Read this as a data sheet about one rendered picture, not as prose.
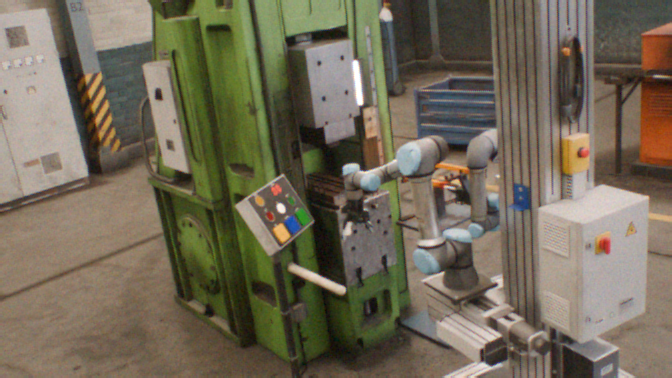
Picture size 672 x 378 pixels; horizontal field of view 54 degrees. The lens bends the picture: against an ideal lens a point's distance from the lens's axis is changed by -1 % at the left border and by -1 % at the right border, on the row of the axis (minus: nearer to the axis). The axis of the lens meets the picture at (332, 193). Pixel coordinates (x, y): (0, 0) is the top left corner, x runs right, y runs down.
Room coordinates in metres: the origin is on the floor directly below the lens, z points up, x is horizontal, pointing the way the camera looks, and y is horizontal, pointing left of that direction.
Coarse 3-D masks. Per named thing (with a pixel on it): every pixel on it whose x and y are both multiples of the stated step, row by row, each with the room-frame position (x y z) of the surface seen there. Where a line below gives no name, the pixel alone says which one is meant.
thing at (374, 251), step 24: (384, 192) 3.49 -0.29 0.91; (312, 216) 3.48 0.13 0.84; (336, 216) 3.29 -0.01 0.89; (384, 216) 3.47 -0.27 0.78; (336, 240) 3.34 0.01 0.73; (360, 240) 3.36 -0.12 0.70; (384, 240) 3.46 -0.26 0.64; (336, 264) 3.39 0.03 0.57; (360, 264) 3.35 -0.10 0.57; (384, 264) 3.46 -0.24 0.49
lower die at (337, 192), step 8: (328, 176) 3.68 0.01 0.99; (312, 184) 3.58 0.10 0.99; (320, 184) 3.56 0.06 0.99; (328, 184) 3.53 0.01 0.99; (336, 184) 3.48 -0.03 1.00; (312, 192) 3.50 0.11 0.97; (320, 192) 3.45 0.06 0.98; (328, 192) 3.43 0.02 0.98; (336, 192) 3.40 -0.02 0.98; (344, 192) 3.40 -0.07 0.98; (328, 200) 3.39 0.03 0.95; (336, 200) 3.36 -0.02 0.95; (344, 200) 3.39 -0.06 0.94
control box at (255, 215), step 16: (256, 192) 2.93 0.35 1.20; (272, 192) 3.00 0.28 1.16; (288, 192) 3.09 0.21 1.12; (240, 208) 2.88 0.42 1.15; (256, 208) 2.86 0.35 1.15; (272, 208) 2.93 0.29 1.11; (288, 208) 3.01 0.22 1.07; (304, 208) 3.09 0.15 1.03; (256, 224) 2.84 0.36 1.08; (272, 224) 2.86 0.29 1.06; (272, 240) 2.81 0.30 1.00; (288, 240) 2.87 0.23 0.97
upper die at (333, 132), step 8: (344, 120) 3.43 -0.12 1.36; (352, 120) 3.46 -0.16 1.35; (304, 128) 3.49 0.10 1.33; (312, 128) 3.44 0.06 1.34; (320, 128) 3.38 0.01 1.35; (328, 128) 3.37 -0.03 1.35; (336, 128) 3.40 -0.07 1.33; (344, 128) 3.43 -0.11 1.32; (352, 128) 3.46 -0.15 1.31; (304, 136) 3.50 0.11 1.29; (312, 136) 3.44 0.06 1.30; (320, 136) 3.38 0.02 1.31; (328, 136) 3.36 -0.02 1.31; (336, 136) 3.39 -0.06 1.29; (344, 136) 3.42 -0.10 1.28
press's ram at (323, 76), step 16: (288, 48) 3.49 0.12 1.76; (304, 48) 3.39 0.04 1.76; (320, 48) 3.38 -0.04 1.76; (336, 48) 3.44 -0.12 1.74; (304, 64) 3.34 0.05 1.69; (320, 64) 3.37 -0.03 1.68; (336, 64) 3.43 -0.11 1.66; (352, 64) 3.49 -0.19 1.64; (304, 80) 3.35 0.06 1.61; (320, 80) 3.36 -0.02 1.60; (336, 80) 3.42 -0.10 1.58; (352, 80) 3.48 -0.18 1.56; (304, 96) 3.37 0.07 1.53; (320, 96) 3.35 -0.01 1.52; (336, 96) 3.41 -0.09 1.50; (352, 96) 3.47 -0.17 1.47; (304, 112) 3.39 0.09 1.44; (320, 112) 3.35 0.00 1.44; (336, 112) 3.40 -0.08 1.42; (352, 112) 3.47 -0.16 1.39
